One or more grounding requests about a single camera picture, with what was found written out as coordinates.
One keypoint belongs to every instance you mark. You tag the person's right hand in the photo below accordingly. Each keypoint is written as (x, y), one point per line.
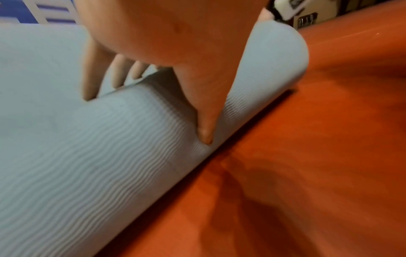
(268, 15)

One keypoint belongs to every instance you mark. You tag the person's left hand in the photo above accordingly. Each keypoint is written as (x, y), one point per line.
(171, 32)

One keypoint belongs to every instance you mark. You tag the light blue yoga mat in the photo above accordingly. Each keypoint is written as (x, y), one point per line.
(79, 155)

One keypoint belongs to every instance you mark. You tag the black wristband with marker tags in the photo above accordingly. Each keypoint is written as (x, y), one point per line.
(291, 7)

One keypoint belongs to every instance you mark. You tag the blue banner with white print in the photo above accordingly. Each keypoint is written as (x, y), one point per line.
(16, 7)

